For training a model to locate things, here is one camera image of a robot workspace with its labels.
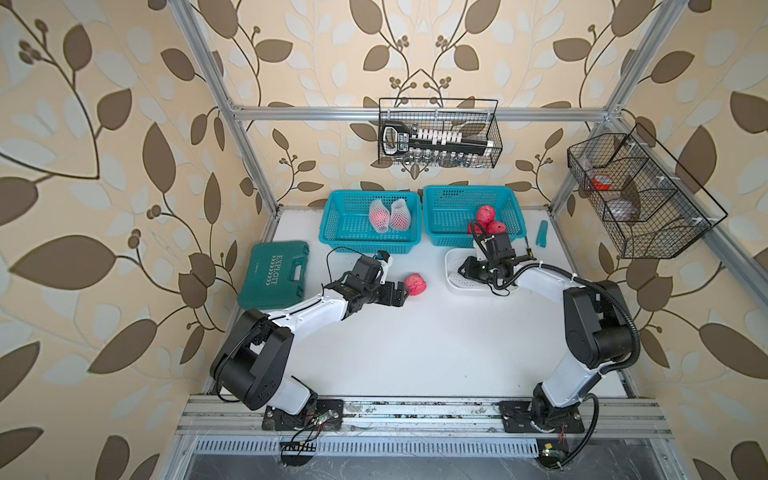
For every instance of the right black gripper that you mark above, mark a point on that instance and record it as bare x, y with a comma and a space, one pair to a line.
469, 264

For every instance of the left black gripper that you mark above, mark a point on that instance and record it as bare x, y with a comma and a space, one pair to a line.
399, 294

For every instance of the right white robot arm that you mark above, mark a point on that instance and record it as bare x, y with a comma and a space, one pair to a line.
600, 334

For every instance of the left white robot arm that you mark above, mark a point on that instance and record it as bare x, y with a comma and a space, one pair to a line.
252, 361

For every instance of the white plastic tub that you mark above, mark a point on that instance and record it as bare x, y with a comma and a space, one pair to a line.
456, 257

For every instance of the right teal plastic basket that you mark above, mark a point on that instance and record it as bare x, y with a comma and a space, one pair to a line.
448, 211

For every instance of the teal plastic basket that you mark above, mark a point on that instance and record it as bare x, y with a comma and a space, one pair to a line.
345, 222
448, 211

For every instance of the left teal plastic basket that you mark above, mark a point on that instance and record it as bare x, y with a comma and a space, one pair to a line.
345, 222

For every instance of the row of glass vials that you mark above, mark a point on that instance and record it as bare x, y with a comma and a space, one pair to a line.
447, 159

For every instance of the green plastic tool case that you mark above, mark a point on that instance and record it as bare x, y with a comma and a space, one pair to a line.
275, 276

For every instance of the red tape roll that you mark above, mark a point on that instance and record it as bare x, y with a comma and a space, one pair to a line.
602, 182

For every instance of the black white tool set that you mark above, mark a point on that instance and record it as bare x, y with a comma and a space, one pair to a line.
396, 138

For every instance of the black handled screwdriver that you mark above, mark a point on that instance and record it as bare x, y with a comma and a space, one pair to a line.
528, 245

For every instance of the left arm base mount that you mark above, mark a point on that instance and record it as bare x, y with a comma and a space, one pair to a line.
319, 411

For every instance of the back black wire basket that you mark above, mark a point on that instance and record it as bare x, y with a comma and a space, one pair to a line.
476, 118

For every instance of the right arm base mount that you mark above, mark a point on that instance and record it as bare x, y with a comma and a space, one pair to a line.
528, 417

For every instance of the side black wire basket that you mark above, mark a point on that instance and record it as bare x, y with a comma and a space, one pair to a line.
658, 205

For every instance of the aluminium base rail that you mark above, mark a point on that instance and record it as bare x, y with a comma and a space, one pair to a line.
370, 416

